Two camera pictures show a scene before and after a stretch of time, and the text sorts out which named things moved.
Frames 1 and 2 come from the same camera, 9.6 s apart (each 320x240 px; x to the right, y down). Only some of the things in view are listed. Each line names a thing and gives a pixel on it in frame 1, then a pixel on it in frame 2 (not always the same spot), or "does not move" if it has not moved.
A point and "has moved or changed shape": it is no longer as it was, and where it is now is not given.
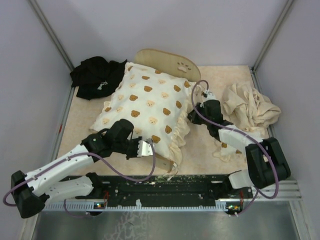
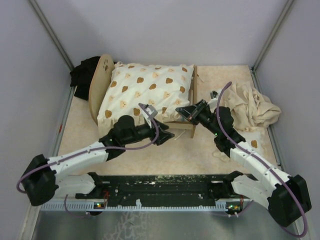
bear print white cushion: [156, 104] has moved or changed shape
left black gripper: [135, 153] → [167, 135]
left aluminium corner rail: [54, 36] does not move
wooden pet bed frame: [170, 64] → [99, 76]
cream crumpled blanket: [246, 107] does not move
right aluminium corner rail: [256, 65] does not move
